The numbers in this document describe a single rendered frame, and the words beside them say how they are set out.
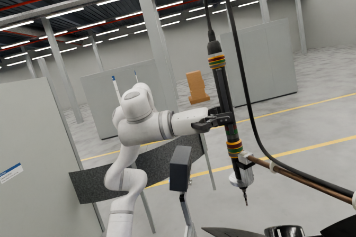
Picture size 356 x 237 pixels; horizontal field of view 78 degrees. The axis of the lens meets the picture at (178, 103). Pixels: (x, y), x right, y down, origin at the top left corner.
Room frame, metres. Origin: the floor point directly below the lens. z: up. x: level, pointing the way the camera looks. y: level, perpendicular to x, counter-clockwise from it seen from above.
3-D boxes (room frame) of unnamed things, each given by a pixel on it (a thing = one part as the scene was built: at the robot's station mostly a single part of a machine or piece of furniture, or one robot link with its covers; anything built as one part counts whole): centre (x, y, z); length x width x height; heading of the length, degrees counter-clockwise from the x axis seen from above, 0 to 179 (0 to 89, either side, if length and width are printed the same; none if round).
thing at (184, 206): (1.17, 0.11, 0.96); 0.03 x 0.03 x 0.20; 78
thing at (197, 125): (0.55, -0.04, 1.66); 0.08 x 0.06 x 0.01; 175
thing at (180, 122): (0.60, -0.02, 1.66); 0.11 x 0.10 x 0.07; 78
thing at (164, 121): (0.62, 0.04, 1.66); 0.09 x 0.03 x 0.08; 168
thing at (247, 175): (0.57, -0.13, 1.50); 0.09 x 0.07 x 0.10; 23
